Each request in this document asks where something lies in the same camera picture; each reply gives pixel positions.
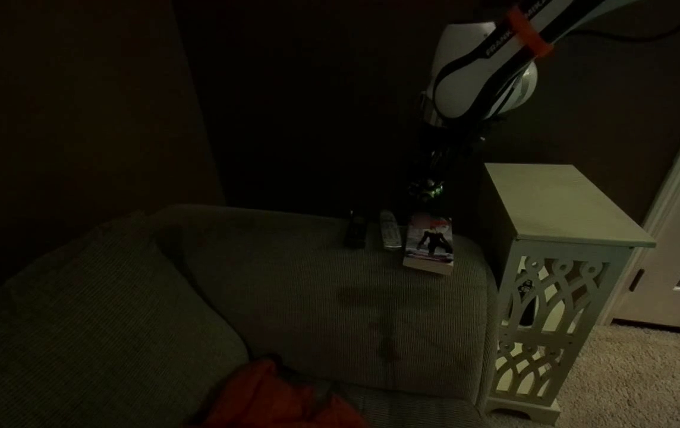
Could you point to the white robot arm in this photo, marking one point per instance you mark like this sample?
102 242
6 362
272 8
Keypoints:
482 68

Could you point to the grey sofa cushion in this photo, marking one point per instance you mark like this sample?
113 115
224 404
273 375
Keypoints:
107 333

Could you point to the grey fabric sofa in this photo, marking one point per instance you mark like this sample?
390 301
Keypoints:
399 346

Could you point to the white carved side table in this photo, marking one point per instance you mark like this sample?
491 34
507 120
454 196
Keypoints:
561 247

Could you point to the black remote control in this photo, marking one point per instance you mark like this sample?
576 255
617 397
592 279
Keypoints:
356 232

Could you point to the grey remote control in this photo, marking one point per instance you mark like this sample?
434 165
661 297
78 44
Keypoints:
390 232

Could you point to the orange red cloth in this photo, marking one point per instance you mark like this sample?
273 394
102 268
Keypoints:
259 394

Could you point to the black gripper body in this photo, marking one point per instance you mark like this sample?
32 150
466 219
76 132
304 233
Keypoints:
437 150

